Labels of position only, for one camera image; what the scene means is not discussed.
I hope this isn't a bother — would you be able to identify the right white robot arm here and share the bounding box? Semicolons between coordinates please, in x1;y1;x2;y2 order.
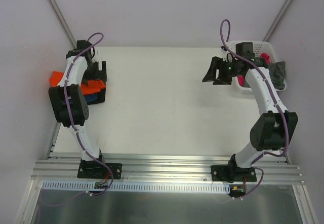
202;42;298;183

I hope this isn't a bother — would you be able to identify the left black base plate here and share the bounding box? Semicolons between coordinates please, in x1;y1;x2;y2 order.
77;161;123;179

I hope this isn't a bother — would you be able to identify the blue folded t shirt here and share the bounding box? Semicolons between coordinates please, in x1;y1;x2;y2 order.
84;94;98;104

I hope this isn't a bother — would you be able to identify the grey t shirt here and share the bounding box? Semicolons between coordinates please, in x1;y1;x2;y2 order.
267;61;286;91

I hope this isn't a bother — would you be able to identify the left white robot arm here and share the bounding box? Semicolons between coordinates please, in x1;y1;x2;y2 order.
49;40;107;177

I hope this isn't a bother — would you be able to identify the pink t shirt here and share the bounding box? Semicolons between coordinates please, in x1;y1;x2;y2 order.
237;53;270;88

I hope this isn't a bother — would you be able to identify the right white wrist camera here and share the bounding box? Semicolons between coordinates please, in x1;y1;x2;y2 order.
221;45;235;62

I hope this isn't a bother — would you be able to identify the white plastic basket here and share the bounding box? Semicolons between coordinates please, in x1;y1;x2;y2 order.
233;41;287;94

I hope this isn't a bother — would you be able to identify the aluminium mounting rail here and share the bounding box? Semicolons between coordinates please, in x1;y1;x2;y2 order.
31;153;305;185

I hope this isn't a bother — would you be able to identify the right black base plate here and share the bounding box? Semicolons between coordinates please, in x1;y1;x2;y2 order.
211;165;257;183

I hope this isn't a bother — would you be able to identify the orange t shirt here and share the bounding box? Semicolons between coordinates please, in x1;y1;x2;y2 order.
49;71;106;95

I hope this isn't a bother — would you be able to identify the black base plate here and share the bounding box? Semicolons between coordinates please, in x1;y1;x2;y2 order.
211;165;257;183
77;161;123;179

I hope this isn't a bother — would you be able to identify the white slotted cable duct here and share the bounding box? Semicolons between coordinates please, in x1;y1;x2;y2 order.
42;180;230;194

